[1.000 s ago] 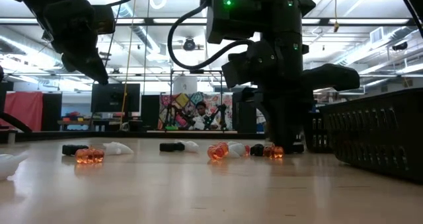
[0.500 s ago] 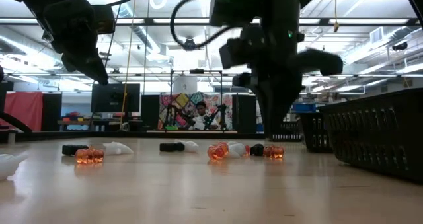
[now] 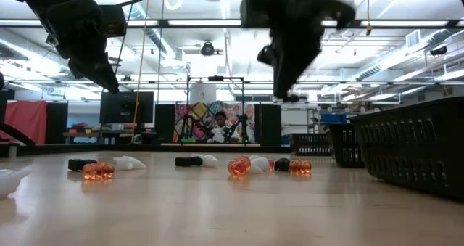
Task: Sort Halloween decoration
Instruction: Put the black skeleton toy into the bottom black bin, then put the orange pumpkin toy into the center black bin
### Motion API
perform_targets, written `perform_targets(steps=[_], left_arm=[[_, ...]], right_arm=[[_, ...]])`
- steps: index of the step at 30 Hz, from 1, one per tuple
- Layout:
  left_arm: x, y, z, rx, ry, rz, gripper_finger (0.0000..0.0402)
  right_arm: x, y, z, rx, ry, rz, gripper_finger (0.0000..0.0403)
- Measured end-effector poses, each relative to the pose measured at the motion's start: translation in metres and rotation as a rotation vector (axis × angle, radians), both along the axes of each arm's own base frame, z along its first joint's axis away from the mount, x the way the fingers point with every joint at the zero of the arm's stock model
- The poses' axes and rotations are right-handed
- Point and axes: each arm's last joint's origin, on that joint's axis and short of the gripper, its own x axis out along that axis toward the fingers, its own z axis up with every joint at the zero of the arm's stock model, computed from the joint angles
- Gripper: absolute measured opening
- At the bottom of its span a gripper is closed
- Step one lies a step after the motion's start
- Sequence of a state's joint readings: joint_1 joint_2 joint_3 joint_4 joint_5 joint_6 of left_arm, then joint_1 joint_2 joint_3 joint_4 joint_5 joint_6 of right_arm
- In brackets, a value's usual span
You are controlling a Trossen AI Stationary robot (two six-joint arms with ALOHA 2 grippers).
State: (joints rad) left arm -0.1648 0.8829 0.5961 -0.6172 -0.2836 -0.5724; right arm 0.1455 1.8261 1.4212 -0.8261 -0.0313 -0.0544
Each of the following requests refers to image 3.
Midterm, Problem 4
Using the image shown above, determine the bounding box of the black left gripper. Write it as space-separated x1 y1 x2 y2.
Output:
46 0 120 94

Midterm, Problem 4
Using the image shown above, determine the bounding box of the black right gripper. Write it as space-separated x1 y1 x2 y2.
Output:
256 0 358 99

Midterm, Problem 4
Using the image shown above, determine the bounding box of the black flat monitor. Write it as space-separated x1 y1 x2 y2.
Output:
99 91 155 124

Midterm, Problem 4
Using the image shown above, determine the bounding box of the black upright panel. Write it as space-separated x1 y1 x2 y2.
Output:
154 104 177 144
46 102 69 144
254 103 283 147

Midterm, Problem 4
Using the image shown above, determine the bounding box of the dark background desk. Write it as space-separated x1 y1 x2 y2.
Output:
63 129 135 145

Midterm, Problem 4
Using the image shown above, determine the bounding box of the blue storage bin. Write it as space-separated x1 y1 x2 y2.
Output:
320 113 348 124

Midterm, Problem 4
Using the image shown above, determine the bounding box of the black plastic mesh basket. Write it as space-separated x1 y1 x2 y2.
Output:
349 96 464 203
289 132 331 157
328 122 365 169

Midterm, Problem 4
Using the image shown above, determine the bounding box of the person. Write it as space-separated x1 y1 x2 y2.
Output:
206 110 242 144

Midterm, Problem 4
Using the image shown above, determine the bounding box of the red curtain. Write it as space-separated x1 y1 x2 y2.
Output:
4 100 49 145

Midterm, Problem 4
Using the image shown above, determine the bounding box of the white box fixture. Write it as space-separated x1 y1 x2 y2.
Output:
189 82 218 104

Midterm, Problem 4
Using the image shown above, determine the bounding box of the black overhead light bar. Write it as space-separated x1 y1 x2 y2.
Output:
0 19 464 30

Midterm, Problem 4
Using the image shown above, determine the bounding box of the white ceiling vent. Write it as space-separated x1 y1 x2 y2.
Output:
405 29 422 49

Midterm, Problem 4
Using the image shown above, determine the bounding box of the black hanging cable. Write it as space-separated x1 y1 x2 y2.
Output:
112 0 138 76

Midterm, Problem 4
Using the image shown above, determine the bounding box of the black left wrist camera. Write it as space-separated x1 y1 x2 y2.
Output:
99 4 128 38

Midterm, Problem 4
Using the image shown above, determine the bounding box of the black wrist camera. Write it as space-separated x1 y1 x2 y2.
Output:
99 4 128 38
239 0 271 29

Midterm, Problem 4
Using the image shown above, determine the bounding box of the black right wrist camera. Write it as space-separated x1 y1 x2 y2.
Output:
239 0 271 29

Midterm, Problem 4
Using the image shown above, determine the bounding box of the black metal stand frame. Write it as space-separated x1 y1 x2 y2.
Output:
186 75 246 145

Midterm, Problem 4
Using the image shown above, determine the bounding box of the black round ceiling camera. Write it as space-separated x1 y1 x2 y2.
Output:
200 41 216 57

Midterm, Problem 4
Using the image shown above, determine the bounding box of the black metal table frame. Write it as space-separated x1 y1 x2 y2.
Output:
16 143 291 156

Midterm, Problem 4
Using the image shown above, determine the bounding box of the yellow hanging cord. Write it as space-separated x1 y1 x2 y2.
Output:
364 0 374 36

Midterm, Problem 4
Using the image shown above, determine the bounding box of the colourful patterned wall panel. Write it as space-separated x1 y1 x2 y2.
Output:
175 101 256 144

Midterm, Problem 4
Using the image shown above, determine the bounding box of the black curved bracket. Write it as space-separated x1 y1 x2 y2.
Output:
0 123 36 147

